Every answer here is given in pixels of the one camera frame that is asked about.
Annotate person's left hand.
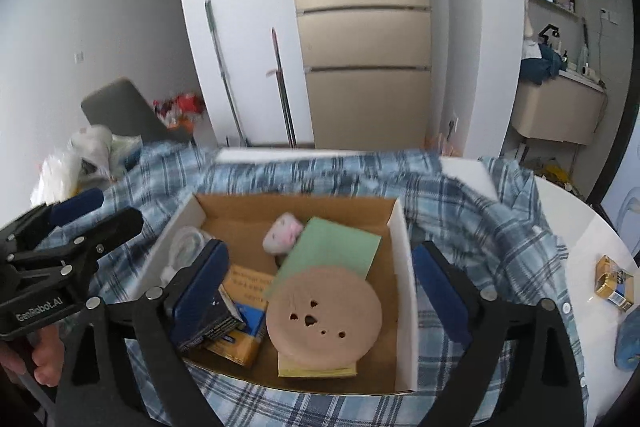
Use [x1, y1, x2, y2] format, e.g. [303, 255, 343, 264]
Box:
[1, 324, 64, 387]

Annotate grey mop handle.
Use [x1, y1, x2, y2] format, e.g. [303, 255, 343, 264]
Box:
[204, 0, 250, 146]

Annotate tan round bear pad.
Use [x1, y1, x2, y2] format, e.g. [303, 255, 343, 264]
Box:
[266, 267, 383, 371]

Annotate black Face tissue pack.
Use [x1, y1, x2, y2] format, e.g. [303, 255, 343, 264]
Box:
[171, 293, 244, 351]

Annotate gold blue cigarette pack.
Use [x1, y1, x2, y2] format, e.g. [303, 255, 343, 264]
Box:
[205, 265, 273, 367]

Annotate red soda bottle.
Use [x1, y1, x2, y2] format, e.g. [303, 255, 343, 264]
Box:
[614, 319, 640, 372]

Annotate blue plaid shirt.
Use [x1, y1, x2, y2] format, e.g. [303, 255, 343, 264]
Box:
[44, 144, 578, 426]

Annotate gold cigarette pack on table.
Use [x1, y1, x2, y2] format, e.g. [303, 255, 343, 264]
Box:
[594, 256, 634, 312]

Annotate green snap pouch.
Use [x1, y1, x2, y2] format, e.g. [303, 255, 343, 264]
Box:
[264, 217, 382, 300]

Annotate grey chair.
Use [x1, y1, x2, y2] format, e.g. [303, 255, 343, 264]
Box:
[80, 78, 193, 144]

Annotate red cigarette pack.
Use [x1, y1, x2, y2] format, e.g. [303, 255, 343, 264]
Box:
[276, 351, 359, 379]

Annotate beige bathroom vanity cabinet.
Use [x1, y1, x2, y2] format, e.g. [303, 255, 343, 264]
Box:
[511, 72, 606, 146]

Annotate white plastic bag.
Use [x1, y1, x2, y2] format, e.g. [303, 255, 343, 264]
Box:
[30, 126, 113, 207]

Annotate red bag on floor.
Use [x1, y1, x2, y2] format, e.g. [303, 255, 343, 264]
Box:
[152, 92, 205, 129]

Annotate dark blue towel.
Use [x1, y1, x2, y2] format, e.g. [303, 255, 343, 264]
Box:
[518, 43, 566, 86]

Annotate white charging cable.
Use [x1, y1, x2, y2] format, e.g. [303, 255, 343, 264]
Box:
[159, 225, 214, 287]

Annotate red-tipped pole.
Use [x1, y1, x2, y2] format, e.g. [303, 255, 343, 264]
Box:
[268, 27, 297, 148]

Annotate cardboard tray box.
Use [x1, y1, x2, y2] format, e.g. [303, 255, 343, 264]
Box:
[130, 194, 418, 395]

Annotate gold three-door refrigerator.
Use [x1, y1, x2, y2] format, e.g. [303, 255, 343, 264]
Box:
[295, 0, 432, 150]

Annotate white bunny plush hair tie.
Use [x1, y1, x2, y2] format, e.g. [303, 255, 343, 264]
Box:
[261, 211, 305, 256]

